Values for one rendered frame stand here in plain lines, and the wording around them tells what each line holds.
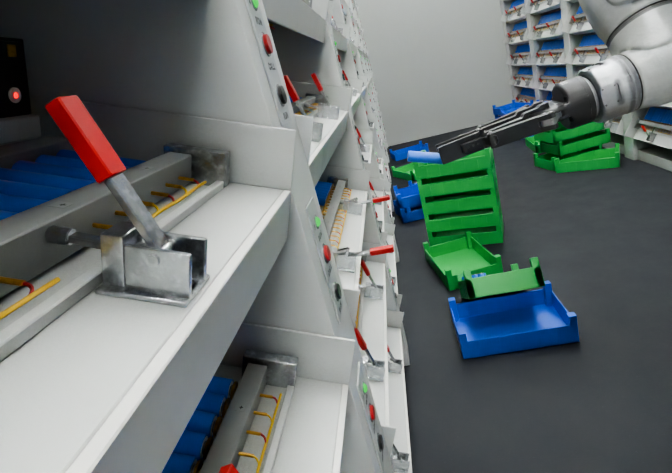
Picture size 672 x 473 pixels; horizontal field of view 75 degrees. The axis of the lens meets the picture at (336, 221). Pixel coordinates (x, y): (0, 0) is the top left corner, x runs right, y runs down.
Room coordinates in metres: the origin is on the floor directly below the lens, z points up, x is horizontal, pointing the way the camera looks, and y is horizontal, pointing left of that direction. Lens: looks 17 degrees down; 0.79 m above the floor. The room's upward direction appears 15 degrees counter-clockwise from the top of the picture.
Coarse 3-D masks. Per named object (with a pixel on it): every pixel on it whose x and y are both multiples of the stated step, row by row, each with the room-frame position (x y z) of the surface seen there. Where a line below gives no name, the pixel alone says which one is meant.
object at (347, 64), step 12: (336, 0) 1.74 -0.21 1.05; (336, 12) 1.74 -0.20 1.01; (348, 36) 1.81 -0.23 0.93; (348, 48) 1.74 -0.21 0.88; (348, 60) 1.74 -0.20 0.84; (348, 72) 1.74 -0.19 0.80; (360, 96) 1.74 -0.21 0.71; (360, 108) 1.74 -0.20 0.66; (360, 120) 1.74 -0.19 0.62; (372, 144) 1.75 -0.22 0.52; (372, 156) 1.74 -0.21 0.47; (372, 168) 1.74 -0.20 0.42; (384, 192) 1.82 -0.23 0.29; (384, 204) 1.74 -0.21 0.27; (384, 216) 1.74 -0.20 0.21; (396, 252) 1.74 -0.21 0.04
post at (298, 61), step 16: (272, 32) 1.07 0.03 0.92; (288, 32) 1.07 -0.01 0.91; (288, 48) 1.07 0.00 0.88; (304, 48) 1.06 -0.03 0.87; (320, 48) 1.06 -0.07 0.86; (288, 64) 1.07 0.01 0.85; (304, 64) 1.06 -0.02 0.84; (320, 64) 1.06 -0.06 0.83; (336, 64) 1.05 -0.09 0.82; (304, 80) 1.06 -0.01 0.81; (320, 80) 1.06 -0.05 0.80; (336, 80) 1.05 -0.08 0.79; (352, 128) 1.05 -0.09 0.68; (352, 144) 1.05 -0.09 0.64; (336, 160) 1.06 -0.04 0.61; (352, 160) 1.05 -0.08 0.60; (368, 192) 1.06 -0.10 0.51; (368, 208) 1.05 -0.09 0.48; (368, 224) 1.05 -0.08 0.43; (368, 240) 1.06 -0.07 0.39
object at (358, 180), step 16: (336, 176) 1.06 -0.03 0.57; (352, 176) 1.05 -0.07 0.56; (368, 176) 1.05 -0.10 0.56; (352, 192) 1.03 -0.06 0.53; (320, 208) 0.88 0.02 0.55; (352, 224) 0.80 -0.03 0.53; (336, 240) 0.72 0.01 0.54; (352, 240) 0.72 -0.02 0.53; (352, 288) 0.55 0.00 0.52; (352, 304) 0.45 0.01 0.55; (352, 320) 0.45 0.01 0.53
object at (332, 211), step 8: (344, 184) 1.00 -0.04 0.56; (336, 192) 0.93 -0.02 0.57; (336, 200) 0.87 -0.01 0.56; (328, 208) 0.81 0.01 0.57; (336, 208) 0.82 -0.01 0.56; (328, 216) 0.77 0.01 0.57; (336, 216) 0.81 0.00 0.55; (328, 224) 0.73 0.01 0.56; (328, 232) 0.69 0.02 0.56; (336, 232) 0.73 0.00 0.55
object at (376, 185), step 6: (372, 180) 1.74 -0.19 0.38; (378, 180) 1.74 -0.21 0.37; (384, 180) 1.73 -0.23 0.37; (372, 186) 1.56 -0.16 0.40; (378, 186) 1.74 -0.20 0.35; (372, 192) 1.71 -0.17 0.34; (378, 192) 1.72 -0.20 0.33; (378, 204) 1.55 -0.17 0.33; (378, 210) 1.48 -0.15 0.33; (378, 216) 1.42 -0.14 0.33; (378, 222) 1.29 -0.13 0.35; (384, 234) 1.14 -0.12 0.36; (384, 240) 1.14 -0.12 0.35
